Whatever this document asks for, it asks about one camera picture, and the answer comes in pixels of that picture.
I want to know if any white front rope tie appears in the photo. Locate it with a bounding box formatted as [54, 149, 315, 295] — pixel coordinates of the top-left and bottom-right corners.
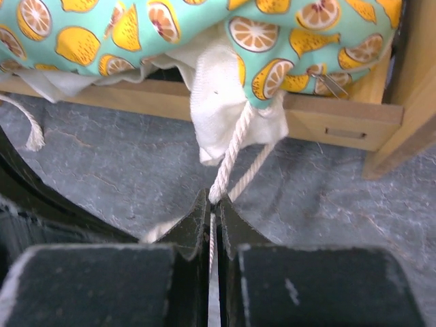
[0, 93, 47, 153]

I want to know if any lemon print cushion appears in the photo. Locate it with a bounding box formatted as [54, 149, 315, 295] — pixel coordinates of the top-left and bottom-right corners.
[0, 0, 405, 167]

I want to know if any wooden pet bed frame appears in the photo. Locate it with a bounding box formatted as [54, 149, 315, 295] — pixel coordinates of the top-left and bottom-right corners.
[1, 1, 435, 179]

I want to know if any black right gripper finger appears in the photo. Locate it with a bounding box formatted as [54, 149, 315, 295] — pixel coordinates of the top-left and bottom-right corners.
[216, 199, 425, 326]
[1, 190, 208, 326]
[1, 131, 138, 264]

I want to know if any white rope tie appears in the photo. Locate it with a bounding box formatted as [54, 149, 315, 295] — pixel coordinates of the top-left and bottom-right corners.
[139, 98, 284, 277]
[0, 93, 47, 153]

